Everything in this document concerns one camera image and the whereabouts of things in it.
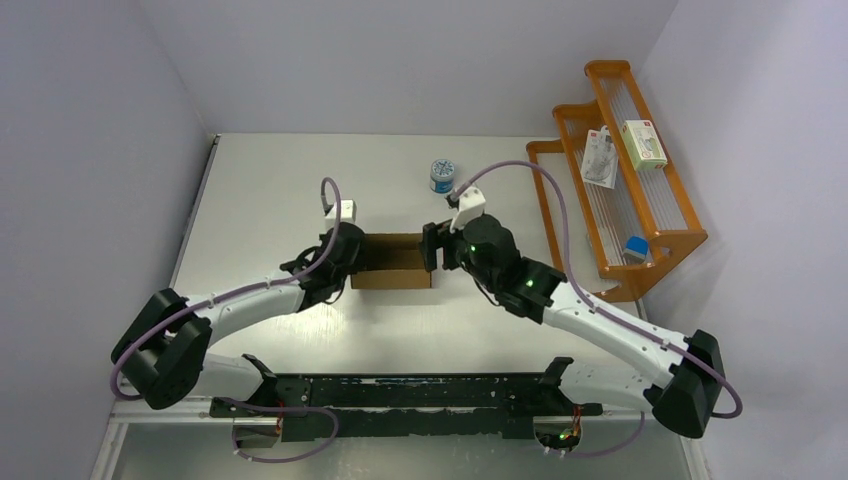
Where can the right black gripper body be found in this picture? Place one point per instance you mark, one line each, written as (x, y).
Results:
(455, 254)

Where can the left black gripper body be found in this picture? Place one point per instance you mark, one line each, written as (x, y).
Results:
(350, 269)

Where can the brown cardboard box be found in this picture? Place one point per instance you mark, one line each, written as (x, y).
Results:
(392, 261)

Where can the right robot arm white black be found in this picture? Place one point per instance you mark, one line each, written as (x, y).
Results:
(676, 378)

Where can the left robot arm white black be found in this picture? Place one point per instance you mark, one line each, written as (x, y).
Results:
(165, 356)

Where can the small blue white box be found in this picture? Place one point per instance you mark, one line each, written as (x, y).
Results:
(636, 250)

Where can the white green product box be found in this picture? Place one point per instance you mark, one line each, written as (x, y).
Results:
(643, 145)

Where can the blue white round tin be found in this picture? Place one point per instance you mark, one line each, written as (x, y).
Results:
(442, 173)

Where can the orange wooden rack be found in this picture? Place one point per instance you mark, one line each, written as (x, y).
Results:
(652, 204)

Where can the white blister package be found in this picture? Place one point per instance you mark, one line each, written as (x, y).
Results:
(599, 165)

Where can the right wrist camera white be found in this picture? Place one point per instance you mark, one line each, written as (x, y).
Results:
(468, 205)

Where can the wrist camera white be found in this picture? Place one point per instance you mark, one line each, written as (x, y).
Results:
(345, 211)
(468, 205)

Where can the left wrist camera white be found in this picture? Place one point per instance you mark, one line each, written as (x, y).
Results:
(345, 211)

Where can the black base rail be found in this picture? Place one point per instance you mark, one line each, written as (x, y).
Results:
(370, 406)

